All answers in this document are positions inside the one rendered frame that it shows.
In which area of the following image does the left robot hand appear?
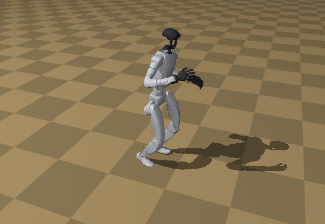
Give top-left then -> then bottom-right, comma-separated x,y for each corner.
188,76 -> 204,89

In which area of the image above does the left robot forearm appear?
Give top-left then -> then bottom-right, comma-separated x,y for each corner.
172,68 -> 188,81

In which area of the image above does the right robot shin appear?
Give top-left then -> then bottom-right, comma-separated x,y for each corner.
140,139 -> 162,158

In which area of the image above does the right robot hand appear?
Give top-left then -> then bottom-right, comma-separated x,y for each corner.
171,68 -> 195,84

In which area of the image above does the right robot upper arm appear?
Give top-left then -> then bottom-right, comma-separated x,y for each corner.
144,54 -> 164,88

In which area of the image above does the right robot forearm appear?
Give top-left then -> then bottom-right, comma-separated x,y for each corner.
144,76 -> 176,88

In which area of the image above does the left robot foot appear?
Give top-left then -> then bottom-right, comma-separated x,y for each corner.
157,146 -> 171,154

